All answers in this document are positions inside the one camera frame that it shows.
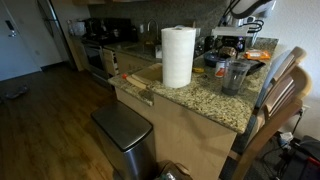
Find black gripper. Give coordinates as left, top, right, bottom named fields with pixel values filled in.
left=214, top=35, right=248, bottom=52

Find white bottle purple cap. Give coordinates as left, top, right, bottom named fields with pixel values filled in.
left=214, top=58, right=228, bottom=79

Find black countertop appliance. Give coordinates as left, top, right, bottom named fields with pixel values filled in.
left=203, top=34, right=215, bottom=53

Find dark blue bowl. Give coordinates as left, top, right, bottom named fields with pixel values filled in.
left=203, top=51, right=232, bottom=69

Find white countertop container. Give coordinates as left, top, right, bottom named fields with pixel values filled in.
left=67, top=19, right=87, bottom=37

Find clear bag of nuts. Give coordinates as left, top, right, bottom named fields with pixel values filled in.
left=218, top=46, right=238, bottom=59

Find orange snack package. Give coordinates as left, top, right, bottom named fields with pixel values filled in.
left=244, top=49, right=272, bottom=62

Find black plastic tray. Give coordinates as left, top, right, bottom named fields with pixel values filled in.
left=240, top=59, right=267, bottom=76

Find clear plastic blender cup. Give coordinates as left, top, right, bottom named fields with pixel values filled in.
left=221, top=59, right=252, bottom=97

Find wooden chair grey backrest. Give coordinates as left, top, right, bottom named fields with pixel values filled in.
left=254, top=46, right=308, bottom=118

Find white paper towel roll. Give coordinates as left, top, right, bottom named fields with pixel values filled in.
left=161, top=26, right=197, bottom=89

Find metal sink faucet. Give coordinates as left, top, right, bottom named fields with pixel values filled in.
left=146, top=19, right=161, bottom=44

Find wooden cutting board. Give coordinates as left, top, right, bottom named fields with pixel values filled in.
left=131, top=62, right=164, bottom=86

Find large wooden chair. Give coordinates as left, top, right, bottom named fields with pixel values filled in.
left=229, top=64, right=313, bottom=180

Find beige sink cabinet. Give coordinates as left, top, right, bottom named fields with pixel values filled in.
left=101, top=46, right=158, bottom=78

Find beige kitchen island cabinet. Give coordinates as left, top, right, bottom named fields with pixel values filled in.
left=114, top=86, right=238, bottom=180

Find black bag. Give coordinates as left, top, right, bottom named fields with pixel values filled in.
left=282, top=134, right=320, bottom=180

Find black stove oven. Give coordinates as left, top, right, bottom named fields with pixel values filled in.
left=81, top=18, right=134, bottom=84

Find stainless steel trash can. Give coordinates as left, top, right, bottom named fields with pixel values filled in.
left=90, top=100, right=158, bottom=180

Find stainless steel refrigerator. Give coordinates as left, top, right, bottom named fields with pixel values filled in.
left=34, top=0, right=79, bottom=70

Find white door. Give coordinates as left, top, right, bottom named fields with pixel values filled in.
left=0, top=0, right=43, bottom=82

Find dark shoes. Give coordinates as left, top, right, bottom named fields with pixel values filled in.
left=3, top=84, right=31, bottom=101

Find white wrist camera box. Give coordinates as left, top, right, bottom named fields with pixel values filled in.
left=211, top=26, right=256, bottom=38

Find black door handle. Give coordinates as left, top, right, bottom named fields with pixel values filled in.
left=4, top=19, right=17, bottom=38

